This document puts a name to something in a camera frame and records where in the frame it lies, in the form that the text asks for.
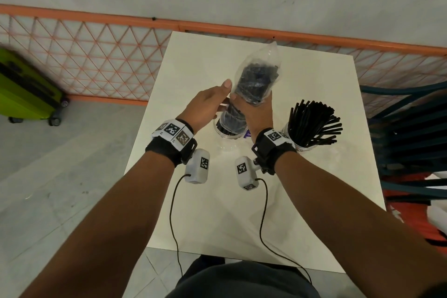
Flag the person's left hand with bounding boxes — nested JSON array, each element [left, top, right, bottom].
[[176, 79, 233, 134]]

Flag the person's right hand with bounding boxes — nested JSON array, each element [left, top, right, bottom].
[[229, 92, 274, 142]]

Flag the clear plastic bag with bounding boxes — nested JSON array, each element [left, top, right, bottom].
[[214, 41, 281, 141]]

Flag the person's left forearm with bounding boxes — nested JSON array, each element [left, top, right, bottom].
[[19, 150, 182, 298]]

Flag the person's right forearm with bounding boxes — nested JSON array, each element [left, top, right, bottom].
[[274, 151, 447, 298]]

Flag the bundle of black straws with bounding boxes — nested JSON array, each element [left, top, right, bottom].
[[288, 99, 343, 148], [217, 63, 280, 134]]

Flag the clear plastic cup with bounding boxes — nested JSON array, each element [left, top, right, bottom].
[[213, 118, 246, 151], [282, 122, 319, 152]]

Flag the black marker wristband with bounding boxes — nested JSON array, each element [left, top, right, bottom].
[[145, 119, 198, 167], [251, 128, 297, 175]]

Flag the orange mesh fence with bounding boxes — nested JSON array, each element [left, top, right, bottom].
[[0, 4, 447, 121]]

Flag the person's dark clothing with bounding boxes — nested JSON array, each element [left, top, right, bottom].
[[166, 255, 322, 298]]

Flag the stack of teal chairs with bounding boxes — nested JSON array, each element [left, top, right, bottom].
[[360, 81, 447, 205]]

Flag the green suitcase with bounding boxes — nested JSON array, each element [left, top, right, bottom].
[[0, 46, 70, 126]]

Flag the red plastic object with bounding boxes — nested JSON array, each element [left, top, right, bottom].
[[382, 173, 447, 247]]

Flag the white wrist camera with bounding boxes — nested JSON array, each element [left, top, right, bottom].
[[235, 156, 261, 191], [184, 149, 211, 185]]

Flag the black cable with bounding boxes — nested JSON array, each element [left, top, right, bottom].
[[169, 174, 192, 277], [256, 178, 313, 284]]

